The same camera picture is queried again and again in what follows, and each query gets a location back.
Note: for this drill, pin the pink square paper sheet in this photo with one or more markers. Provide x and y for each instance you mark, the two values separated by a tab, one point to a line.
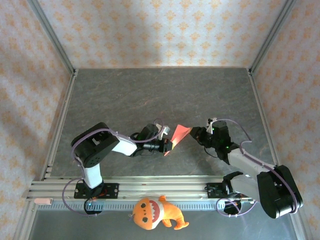
178	135

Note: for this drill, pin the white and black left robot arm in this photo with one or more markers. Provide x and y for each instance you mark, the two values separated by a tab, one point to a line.
125	147

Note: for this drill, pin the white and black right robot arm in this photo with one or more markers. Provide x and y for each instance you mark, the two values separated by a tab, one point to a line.
250	162

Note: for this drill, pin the orange shark plush toy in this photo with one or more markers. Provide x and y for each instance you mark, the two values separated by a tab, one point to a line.
147	215

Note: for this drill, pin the small pink block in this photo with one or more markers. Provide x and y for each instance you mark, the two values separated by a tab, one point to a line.
43	201

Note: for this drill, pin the aluminium table side rail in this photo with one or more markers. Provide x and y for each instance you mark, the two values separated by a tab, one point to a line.
63	107
261	107

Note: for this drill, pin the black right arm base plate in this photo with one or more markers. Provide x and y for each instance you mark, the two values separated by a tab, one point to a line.
212	191

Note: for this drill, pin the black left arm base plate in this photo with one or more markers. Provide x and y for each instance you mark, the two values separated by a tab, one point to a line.
112	191

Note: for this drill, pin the aluminium frame post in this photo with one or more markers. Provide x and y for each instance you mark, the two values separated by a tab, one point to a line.
53	37
272	35

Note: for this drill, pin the aluminium lower frame bar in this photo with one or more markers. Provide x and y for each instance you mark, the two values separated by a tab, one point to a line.
303	230
23	225

